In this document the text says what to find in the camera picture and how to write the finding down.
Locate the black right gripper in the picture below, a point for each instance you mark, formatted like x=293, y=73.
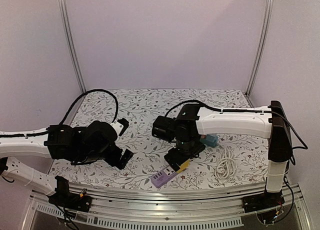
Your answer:
x=178, y=156

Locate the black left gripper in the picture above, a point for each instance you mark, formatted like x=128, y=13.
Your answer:
x=114, y=161

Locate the yellow cube socket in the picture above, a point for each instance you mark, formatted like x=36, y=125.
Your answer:
x=183, y=166

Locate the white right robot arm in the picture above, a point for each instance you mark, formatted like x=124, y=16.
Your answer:
x=196, y=119

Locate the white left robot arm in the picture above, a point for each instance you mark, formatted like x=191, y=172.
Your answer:
x=57, y=142

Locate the teal power strip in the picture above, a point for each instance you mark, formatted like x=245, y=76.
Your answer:
x=210, y=141

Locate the purple power strip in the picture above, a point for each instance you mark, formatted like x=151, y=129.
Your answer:
x=163, y=176

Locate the floral table mat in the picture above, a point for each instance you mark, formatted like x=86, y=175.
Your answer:
x=237, y=160

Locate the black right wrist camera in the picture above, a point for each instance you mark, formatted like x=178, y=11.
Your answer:
x=164, y=128

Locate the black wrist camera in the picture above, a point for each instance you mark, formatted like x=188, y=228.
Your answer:
x=164, y=128
x=99, y=135

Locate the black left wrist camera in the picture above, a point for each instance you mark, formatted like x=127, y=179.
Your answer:
x=99, y=135

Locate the aluminium front rail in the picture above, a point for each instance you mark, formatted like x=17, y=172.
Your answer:
x=202, y=209

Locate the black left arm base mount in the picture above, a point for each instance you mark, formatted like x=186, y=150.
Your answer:
x=63, y=197

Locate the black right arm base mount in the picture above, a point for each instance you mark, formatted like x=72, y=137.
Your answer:
x=261, y=201

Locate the left aluminium frame post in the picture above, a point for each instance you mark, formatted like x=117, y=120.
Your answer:
x=71, y=45

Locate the aluminium frame post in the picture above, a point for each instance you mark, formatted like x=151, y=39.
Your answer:
x=71, y=45
x=260, y=49

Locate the right aluminium frame post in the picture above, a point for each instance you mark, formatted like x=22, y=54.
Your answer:
x=260, y=49

